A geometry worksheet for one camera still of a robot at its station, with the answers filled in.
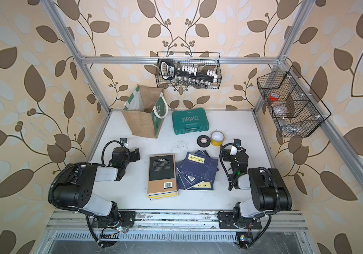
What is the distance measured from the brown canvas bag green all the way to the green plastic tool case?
0.11m

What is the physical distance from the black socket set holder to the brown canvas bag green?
0.53 ft

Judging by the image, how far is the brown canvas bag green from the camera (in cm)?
92

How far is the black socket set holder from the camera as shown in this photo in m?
0.84
